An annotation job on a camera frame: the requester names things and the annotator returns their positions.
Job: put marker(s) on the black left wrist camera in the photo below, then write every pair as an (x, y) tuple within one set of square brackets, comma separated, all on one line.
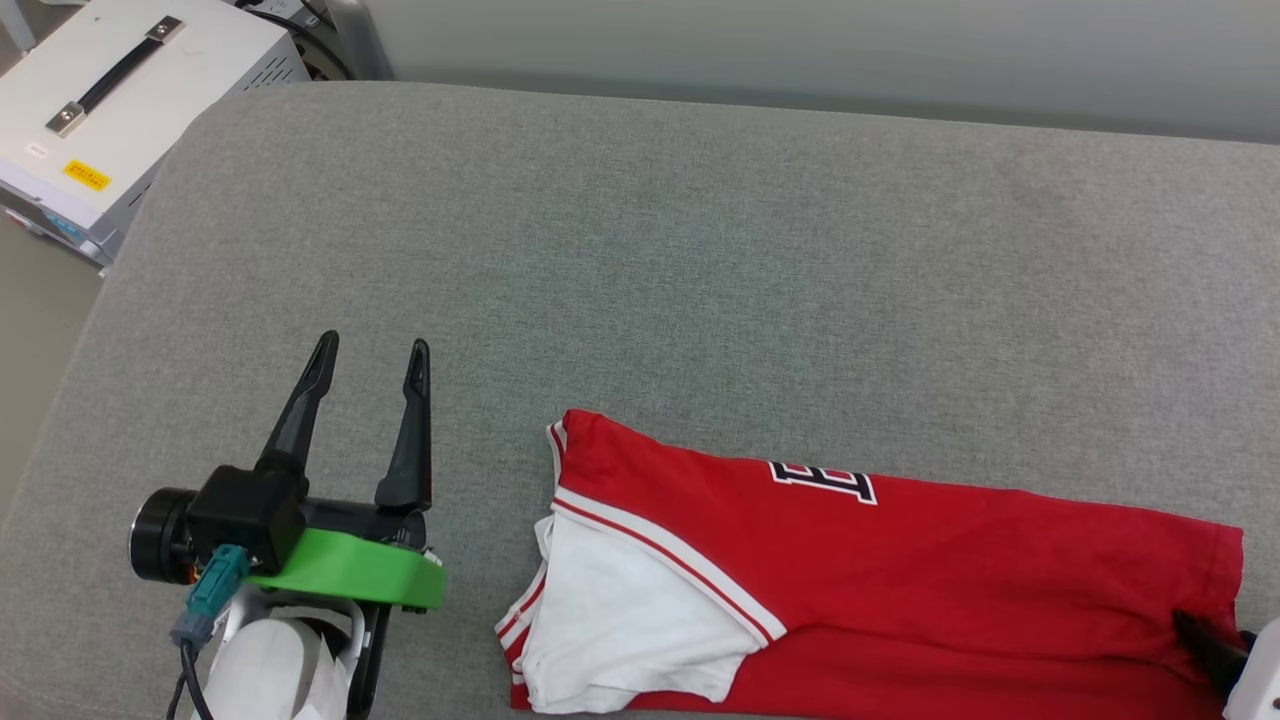
[(245, 515)]

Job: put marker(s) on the white equipment box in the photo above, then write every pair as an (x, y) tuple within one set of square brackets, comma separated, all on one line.
[(200, 90)]

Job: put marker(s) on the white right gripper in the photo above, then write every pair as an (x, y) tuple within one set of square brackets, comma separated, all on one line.
[(1260, 680)]

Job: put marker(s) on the yellow warning label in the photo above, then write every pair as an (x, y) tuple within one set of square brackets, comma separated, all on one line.
[(87, 176)]

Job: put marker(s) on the grey metal post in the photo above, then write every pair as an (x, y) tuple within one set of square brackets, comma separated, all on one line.
[(360, 40)]

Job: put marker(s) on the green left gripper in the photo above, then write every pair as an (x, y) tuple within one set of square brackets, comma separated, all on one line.
[(350, 575)]

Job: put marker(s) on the grey metal leg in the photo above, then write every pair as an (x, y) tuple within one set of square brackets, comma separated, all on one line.
[(20, 32)]

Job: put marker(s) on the red and white jersey shirt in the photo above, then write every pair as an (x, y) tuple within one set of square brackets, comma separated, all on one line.
[(900, 580)]

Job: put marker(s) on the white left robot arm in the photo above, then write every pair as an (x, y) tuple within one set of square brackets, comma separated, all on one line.
[(275, 665)]

